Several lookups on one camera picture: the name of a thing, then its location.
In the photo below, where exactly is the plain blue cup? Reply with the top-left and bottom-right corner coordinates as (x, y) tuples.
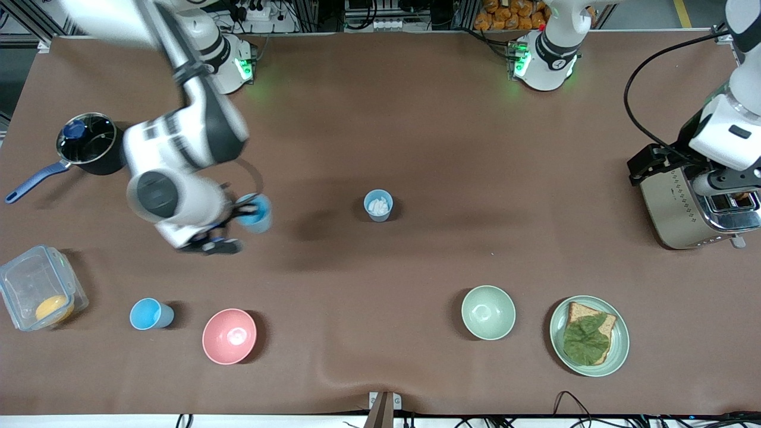
(130, 298), (175, 331)
(238, 193), (273, 234)

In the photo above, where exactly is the blue cup holding white paper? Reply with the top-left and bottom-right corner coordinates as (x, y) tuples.
(364, 189), (394, 222)

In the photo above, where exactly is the beige and chrome toaster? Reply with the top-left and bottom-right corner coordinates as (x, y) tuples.
(640, 166), (761, 250)

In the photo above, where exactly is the pink bowl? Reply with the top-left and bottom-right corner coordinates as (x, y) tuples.
(202, 309), (257, 365)

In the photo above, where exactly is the brown bread slice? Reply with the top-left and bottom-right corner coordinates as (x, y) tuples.
(565, 301), (618, 366)

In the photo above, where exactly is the glass lid with blue knob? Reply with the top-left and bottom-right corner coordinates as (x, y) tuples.
(56, 114), (117, 166)

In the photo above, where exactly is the pale green plate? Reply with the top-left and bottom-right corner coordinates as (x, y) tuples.
(549, 295), (630, 377)

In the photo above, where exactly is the green lettuce leaf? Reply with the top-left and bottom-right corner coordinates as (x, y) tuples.
(562, 313), (611, 366)

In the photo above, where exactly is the yellow orange food piece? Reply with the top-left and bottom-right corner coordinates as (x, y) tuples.
(34, 295), (75, 325)

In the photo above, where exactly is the white power strip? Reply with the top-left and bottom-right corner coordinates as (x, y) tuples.
(229, 0), (298, 33)

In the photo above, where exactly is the orange snack bag pile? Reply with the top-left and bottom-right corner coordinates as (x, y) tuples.
(474, 0), (551, 31)

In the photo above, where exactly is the clear plastic food container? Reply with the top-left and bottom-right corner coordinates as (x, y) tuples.
(0, 244), (89, 332)

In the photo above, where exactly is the pale green bowl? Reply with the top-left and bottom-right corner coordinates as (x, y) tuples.
(461, 286), (516, 341)

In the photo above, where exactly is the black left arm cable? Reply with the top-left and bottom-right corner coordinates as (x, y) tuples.
(624, 30), (693, 158)

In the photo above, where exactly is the black saucepan with blue handle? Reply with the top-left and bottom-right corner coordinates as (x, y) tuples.
(5, 113), (128, 204)

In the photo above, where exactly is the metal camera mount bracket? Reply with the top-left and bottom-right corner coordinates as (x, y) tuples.
(367, 391), (402, 428)

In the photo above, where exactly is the black floor cable bundle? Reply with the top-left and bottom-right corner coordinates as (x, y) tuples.
(458, 391), (761, 428)

